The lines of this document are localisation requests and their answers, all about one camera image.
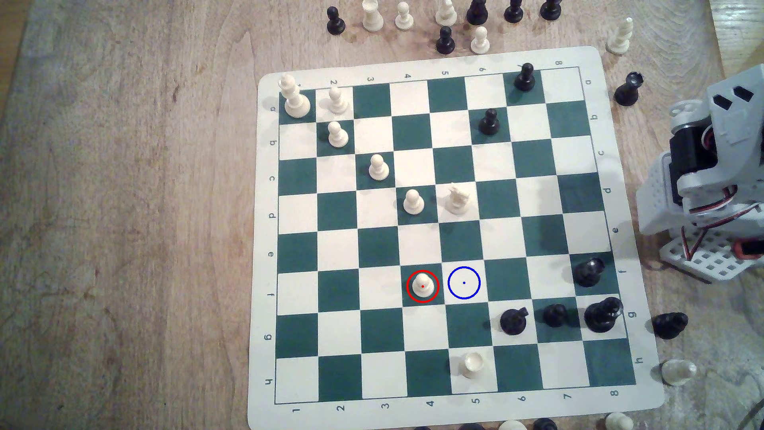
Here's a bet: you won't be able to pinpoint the small orange plastic part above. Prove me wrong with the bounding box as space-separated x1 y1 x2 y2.
733 238 764 260

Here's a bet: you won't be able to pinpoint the black rook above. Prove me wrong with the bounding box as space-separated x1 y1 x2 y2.
614 72 645 108

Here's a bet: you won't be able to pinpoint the white bishop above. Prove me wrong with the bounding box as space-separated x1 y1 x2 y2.
606 17 635 56

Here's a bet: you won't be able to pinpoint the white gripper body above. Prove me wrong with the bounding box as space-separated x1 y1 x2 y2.
680 64 764 199

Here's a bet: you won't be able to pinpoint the white knight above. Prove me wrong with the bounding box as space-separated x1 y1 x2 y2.
446 183 472 216

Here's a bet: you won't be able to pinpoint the tall white king piece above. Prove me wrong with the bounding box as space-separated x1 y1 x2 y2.
279 73 312 118

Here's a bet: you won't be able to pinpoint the white grid base plate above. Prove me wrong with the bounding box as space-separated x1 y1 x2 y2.
659 229 764 284

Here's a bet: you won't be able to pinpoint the green and white chess mat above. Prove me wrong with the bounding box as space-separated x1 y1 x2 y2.
246 46 666 430

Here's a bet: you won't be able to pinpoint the red white black servo wires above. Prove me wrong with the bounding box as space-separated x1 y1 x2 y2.
680 182 764 264

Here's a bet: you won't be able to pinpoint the large black chess piece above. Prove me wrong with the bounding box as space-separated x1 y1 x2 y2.
584 296 624 334

